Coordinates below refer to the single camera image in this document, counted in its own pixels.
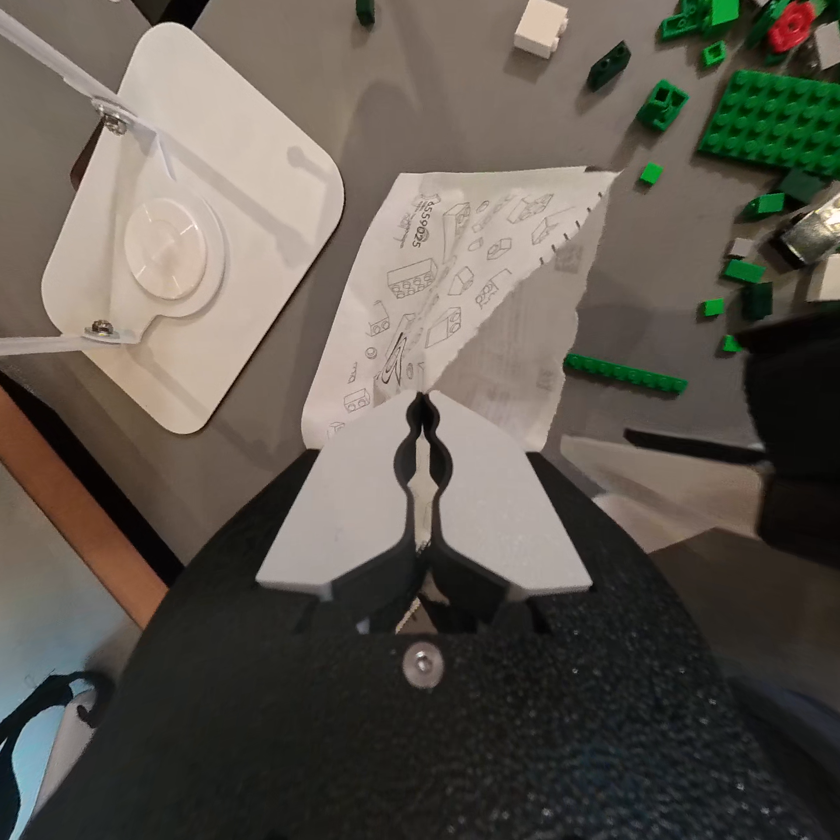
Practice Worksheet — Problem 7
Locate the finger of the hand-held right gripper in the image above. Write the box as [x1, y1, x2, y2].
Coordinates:
[622, 427, 769, 466]

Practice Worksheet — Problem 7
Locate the white square toy brick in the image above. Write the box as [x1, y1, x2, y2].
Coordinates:
[514, 0, 568, 60]

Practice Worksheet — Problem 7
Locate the black cable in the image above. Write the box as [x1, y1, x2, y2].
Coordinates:
[0, 671, 116, 798]

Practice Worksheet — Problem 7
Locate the green studded baseplate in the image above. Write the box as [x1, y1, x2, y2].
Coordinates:
[697, 69, 840, 178]

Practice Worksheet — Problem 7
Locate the long thin green plate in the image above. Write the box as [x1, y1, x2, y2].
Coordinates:
[564, 353, 689, 395]

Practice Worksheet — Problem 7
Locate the pile of green toy bricks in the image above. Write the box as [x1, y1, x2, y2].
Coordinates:
[656, 0, 840, 355]

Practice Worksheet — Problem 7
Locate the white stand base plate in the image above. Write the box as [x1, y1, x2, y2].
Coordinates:
[0, 13, 345, 435]

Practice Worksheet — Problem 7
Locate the small black sloped brick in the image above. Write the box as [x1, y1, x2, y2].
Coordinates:
[586, 41, 632, 93]

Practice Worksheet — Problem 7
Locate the shiny black brick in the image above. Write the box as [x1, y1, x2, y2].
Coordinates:
[776, 196, 840, 266]

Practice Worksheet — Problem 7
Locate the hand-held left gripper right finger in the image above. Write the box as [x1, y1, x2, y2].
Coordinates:
[427, 390, 593, 601]

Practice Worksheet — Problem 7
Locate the person's dark blue clothing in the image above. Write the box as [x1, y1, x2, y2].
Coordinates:
[722, 656, 840, 840]

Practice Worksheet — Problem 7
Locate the green hollow brick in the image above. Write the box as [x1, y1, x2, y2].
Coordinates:
[634, 79, 690, 133]

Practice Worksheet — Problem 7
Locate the white printed paper bag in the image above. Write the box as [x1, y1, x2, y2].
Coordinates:
[302, 165, 624, 546]

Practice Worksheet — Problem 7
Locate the red round brick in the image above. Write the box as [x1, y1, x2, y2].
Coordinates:
[768, 2, 816, 55]

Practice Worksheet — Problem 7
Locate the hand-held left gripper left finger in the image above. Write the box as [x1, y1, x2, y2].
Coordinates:
[255, 392, 424, 601]

